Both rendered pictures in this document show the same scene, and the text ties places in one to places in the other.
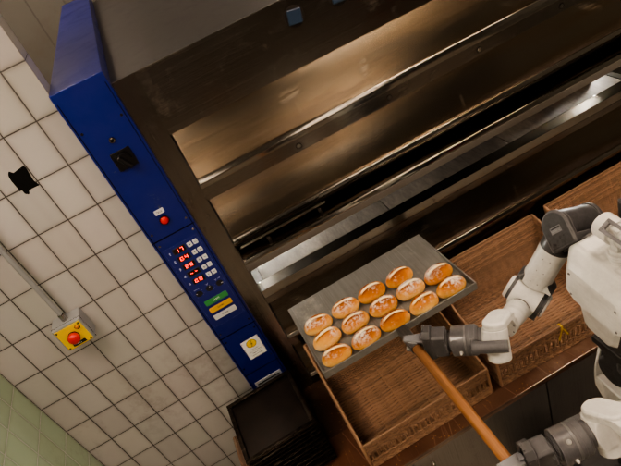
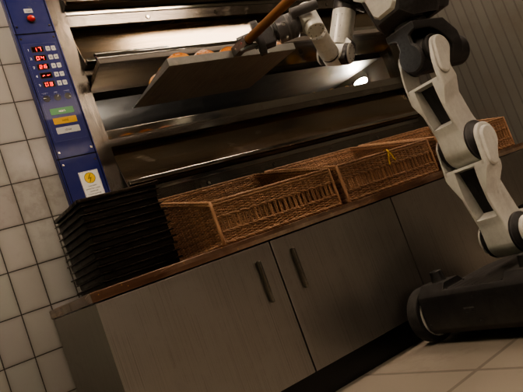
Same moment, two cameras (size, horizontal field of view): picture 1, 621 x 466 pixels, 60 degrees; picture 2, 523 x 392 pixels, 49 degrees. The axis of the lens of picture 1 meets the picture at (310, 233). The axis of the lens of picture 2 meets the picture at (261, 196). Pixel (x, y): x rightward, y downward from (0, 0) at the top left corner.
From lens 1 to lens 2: 2.21 m
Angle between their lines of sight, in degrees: 48
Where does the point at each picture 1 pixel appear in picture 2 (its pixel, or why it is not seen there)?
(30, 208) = not seen: outside the picture
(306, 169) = (152, 38)
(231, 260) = (82, 86)
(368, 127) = (201, 29)
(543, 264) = (338, 18)
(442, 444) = (297, 225)
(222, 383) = (49, 228)
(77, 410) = not seen: outside the picture
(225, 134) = not seen: outside the picture
